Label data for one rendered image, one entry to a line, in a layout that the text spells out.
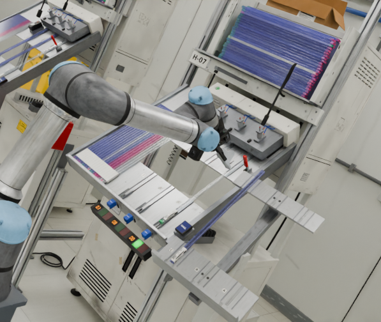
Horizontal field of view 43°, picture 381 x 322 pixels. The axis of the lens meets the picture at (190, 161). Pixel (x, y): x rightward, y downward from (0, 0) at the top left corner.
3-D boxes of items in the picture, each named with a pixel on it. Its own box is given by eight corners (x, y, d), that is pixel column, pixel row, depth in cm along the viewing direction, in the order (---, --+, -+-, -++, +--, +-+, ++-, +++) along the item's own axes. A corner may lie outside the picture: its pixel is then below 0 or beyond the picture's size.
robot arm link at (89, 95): (94, 80, 117) (228, 128, 150) (76, 67, 125) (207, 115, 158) (76, 123, 119) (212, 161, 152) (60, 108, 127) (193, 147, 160)
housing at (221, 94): (286, 159, 207) (287, 133, 198) (207, 113, 236) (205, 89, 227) (298, 149, 211) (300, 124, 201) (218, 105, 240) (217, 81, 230)
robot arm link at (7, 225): (-24, 266, 120) (-4, 220, 117) (-36, 237, 129) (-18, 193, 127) (22, 269, 128) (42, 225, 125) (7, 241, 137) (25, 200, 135)
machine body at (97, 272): (143, 384, 210) (207, 264, 198) (60, 286, 251) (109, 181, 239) (225, 356, 261) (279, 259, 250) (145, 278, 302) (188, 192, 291)
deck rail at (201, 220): (170, 254, 176) (168, 243, 171) (166, 251, 177) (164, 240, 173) (296, 154, 207) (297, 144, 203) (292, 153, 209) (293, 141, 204)
